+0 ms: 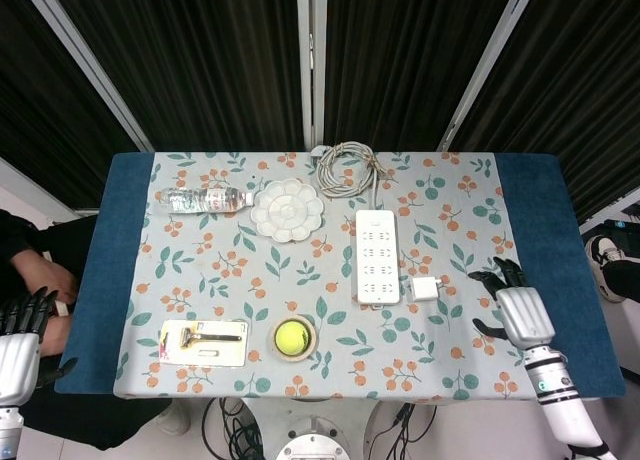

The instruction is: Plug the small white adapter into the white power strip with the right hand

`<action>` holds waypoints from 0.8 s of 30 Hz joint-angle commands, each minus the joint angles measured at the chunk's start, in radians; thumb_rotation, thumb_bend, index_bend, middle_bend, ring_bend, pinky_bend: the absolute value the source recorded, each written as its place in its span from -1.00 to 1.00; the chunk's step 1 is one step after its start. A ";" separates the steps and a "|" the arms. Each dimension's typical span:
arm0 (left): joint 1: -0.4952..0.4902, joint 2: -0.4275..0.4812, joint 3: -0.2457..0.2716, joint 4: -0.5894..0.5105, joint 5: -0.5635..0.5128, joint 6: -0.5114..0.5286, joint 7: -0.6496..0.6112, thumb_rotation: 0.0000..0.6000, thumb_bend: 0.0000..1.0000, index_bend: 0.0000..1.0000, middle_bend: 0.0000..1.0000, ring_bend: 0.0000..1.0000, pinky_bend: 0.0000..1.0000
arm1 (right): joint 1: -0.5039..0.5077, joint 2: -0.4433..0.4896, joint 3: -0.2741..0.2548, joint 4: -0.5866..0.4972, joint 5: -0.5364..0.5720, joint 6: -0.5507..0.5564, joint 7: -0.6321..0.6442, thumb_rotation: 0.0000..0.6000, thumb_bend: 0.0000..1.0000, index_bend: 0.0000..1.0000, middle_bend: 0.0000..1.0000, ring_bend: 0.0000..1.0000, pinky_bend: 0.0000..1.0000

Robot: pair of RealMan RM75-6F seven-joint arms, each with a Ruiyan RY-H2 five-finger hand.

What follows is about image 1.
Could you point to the razor in blister pack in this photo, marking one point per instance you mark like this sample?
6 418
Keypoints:
210 352

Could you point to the person in black clothes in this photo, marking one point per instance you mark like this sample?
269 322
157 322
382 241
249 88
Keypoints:
30 240

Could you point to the yellow tennis ball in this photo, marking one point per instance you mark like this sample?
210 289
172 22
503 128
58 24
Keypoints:
292 337

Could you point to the floral patterned tablecloth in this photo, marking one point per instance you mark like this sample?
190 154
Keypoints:
300 260

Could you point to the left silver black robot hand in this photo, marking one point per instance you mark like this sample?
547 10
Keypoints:
17 365

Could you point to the black trouser leg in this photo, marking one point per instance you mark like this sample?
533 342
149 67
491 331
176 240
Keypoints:
625 277

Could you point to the white flower paint palette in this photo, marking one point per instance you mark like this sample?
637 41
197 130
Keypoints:
287 211

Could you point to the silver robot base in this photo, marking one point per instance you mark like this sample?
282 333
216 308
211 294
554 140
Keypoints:
312 440

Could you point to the white frame post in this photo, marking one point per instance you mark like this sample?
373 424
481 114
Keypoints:
311 55
90 65
485 65

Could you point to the black pleated curtain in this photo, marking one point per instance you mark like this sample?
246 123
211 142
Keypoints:
200 55
40 130
575 105
410 55

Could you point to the blue table cover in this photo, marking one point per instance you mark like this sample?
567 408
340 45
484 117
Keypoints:
120 230

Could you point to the black device with blue light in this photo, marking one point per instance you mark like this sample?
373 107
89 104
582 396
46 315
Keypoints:
622 227

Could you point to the white plug adapter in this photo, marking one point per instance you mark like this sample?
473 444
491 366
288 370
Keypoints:
424 288

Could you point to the black and white sneaker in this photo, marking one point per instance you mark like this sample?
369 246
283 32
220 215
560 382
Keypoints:
600 250

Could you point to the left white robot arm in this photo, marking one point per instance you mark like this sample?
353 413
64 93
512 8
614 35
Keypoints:
9 430

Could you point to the clear plastic water bottle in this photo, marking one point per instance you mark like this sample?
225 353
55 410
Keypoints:
195 200

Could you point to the white power strip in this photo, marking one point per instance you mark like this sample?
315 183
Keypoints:
377 260

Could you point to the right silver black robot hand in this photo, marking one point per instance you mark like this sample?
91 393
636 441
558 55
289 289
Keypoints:
525 315

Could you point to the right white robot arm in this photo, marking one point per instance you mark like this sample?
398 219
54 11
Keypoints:
555 385

